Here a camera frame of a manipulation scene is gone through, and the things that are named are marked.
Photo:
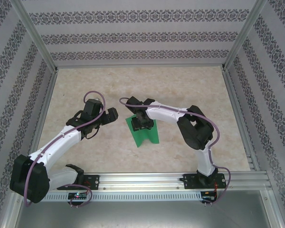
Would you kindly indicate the green cloth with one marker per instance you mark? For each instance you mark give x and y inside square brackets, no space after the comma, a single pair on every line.
[142,137]

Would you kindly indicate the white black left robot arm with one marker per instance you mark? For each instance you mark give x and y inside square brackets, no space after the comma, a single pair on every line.
[59,142]

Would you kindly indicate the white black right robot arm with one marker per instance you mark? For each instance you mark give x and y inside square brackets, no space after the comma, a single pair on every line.
[166,114]

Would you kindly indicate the grey sheet metal panel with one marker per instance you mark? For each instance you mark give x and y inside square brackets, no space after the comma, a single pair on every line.
[142,216]

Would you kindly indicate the small circuit board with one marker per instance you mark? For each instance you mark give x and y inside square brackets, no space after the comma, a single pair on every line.
[77,196]
[207,197]

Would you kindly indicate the aluminium side rail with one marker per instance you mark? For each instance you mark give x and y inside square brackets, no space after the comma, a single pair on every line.
[240,118]
[43,118]

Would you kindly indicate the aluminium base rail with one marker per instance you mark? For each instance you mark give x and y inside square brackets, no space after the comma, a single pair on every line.
[145,180]

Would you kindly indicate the aluminium frame post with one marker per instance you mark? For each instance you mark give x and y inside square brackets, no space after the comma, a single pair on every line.
[245,35]
[35,35]

